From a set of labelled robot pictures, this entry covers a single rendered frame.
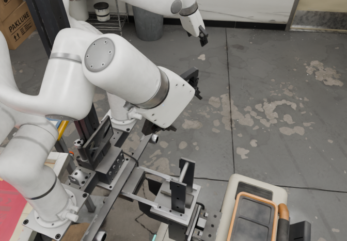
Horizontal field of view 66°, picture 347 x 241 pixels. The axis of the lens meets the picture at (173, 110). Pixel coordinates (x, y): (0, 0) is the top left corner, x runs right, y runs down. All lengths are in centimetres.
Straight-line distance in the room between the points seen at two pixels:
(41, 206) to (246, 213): 68
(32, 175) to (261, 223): 75
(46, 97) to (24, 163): 33
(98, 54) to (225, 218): 91
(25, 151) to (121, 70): 42
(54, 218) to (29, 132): 30
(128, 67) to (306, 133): 256
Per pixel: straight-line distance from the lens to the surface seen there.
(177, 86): 47
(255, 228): 105
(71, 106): 40
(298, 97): 318
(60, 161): 125
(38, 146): 73
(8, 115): 73
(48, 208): 87
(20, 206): 125
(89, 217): 220
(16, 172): 71
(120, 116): 109
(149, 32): 373
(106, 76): 35
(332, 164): 270
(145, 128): 54
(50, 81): 41
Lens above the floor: 195
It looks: 46 degrees down
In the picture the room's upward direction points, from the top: straight up
